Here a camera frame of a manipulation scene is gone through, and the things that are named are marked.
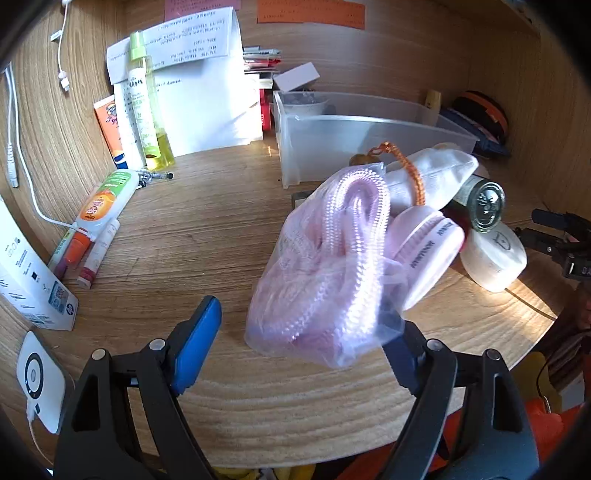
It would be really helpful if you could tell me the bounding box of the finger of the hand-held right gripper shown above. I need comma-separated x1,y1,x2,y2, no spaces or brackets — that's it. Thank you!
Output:
514,226,571,266
531,209,578,232

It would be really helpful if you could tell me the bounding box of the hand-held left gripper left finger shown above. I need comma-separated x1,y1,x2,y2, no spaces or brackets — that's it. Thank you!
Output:
53,295,223,480

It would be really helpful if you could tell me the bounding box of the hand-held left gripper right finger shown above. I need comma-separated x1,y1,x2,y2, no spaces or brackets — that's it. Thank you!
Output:
382,318,541,480

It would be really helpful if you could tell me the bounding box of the pink rope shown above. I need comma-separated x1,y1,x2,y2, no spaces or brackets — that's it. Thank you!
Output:
244,161,407,369

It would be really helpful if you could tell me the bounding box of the translucent plastic storage box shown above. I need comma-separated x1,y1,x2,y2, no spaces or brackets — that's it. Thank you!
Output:
272,90,480,188

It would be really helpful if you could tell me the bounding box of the white round container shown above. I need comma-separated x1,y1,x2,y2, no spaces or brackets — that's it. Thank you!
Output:
460,222,528,293

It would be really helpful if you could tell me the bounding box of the blue pencil case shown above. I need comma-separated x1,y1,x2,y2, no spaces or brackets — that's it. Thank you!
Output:
438,108,511,158

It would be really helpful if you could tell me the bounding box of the pink round case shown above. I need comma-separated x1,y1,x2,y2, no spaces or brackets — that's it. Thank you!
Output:
385,205,466,312

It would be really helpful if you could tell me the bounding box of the wooden desk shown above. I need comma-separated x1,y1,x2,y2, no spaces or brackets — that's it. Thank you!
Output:
0,0,591,469

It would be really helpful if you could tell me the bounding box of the black pouch with orange zipper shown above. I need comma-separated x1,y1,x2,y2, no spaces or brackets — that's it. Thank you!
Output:
450,90,510,144

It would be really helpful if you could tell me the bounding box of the yellow plastic object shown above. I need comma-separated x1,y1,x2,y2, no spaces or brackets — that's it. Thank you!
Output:
524,352,563,414

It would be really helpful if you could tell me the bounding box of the white pink lip tube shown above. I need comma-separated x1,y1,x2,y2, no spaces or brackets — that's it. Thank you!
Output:
76,219,121,290

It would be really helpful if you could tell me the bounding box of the pale yellow tube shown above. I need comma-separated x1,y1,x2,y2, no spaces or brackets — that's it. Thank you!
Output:
424,89,441,126

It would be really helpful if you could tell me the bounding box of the orange red garment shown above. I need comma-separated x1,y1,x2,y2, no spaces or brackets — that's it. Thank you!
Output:
337,397,591,480

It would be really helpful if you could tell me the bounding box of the white green bottle orange cap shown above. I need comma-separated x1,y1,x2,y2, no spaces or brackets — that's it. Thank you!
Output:
60,169,140,266

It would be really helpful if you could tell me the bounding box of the large white cardboard box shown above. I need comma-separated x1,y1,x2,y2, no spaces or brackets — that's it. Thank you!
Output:
0,196,79,332

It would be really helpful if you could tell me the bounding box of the orange tube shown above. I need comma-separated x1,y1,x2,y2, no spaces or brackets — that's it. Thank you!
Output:
93,95,132,168

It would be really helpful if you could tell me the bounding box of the white paper sheet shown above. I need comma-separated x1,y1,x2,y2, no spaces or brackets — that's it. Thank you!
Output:
113,60,264,160

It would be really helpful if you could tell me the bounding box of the yellow spray bottle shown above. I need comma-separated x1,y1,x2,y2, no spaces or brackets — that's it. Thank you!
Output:
128,31,177,171

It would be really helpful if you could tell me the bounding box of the red book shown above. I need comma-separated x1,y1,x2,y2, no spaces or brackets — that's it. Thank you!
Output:
259,88,278,141

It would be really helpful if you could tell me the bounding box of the clear plastic bowl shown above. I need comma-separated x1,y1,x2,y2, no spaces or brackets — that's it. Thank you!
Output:
284,92,331,117

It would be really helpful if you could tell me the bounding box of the small white cardboard box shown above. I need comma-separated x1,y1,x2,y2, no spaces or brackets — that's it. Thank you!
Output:
272,63,320,93

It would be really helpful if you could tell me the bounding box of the stack of books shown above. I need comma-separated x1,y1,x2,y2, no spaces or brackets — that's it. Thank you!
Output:
242,45,283,86

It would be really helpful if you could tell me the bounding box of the white printed paper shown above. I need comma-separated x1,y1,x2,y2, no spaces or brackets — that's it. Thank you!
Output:
106,7,244,86

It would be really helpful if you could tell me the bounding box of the orange sticky note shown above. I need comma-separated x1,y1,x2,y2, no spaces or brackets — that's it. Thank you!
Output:
256,0,366,31

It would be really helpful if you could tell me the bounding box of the pink sticky note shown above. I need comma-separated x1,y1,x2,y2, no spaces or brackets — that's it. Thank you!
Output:
164,0,242,21

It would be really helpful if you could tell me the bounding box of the white pouch with orange cord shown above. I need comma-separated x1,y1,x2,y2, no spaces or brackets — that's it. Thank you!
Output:
348,141,481,213

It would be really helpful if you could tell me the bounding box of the white device with ring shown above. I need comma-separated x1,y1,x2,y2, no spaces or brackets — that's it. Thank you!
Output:
16,330,65,435

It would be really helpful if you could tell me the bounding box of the long white cable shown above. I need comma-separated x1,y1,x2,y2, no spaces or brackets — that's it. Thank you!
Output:
2,62,93,241

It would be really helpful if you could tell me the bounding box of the white cable with plug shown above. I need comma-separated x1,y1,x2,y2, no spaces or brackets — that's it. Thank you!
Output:
51,0,72,92

